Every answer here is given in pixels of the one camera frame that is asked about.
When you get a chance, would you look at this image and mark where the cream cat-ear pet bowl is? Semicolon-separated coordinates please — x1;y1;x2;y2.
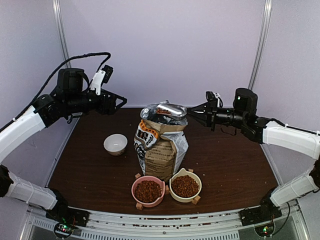
169;168;202;205

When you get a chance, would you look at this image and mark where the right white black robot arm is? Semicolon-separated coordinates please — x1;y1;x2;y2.
187;88;320;221

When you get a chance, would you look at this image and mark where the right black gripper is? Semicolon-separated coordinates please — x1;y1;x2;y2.
186;98;247;132

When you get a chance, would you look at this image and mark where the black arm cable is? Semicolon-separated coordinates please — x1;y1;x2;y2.
279;194;292;233
0;51;112;131

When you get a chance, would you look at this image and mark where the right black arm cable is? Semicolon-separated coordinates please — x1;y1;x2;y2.
279;194;292;233

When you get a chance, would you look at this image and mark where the aluminium corner post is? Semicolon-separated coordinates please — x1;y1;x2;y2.
248;0;272;90
52;0;70;60

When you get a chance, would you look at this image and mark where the right circuit board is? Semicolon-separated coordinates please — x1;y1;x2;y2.
254;224;275;238

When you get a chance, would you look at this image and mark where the pink pet bowl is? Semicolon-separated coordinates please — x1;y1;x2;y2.
131;175;166;208

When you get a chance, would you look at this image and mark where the silver metal scoop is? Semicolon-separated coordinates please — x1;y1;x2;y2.
155;102;187;120

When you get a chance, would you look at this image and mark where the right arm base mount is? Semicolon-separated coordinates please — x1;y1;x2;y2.
239;192;282;226

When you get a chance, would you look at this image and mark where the white ceramic bowl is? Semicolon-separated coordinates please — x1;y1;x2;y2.
103;133;128;156

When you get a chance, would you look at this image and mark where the front aluminium rail frame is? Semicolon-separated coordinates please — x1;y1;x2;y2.
24;196;305;240

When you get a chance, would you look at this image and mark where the left aluminium corner post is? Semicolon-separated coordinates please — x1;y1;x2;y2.
52;0;70;60

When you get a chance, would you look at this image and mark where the circuit board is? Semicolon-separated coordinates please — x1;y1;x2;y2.
53;223;75;239
254;224;275;238

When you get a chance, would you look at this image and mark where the brown kibble in cream bowl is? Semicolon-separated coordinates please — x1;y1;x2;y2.
171;175;200;198

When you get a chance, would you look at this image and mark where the left circuit board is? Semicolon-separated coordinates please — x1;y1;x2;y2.
53;223;75;239

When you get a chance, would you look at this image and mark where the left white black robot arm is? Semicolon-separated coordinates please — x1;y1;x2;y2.
0;65;127;222

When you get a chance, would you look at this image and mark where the brown pet food bag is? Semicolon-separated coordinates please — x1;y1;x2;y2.
133;100;189;182

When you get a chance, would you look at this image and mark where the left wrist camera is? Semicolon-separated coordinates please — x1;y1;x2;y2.
89;65;114;96

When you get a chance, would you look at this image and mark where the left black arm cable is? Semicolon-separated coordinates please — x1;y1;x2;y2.
0;51;112;131

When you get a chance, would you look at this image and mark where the brown kibble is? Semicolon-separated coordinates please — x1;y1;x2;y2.
134;180;162;204
171;175;200;198
156;107;172;116

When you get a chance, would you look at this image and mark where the right aluminium corner post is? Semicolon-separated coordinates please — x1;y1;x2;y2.
248;0;272;90

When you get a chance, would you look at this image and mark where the brown kibble in pink bowl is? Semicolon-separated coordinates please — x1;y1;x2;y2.
134;180;162;204

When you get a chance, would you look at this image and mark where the wooden bowl stand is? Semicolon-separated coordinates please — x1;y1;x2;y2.
131;168;202;210

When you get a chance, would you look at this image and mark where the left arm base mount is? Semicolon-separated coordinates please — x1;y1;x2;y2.
44;188;90;227

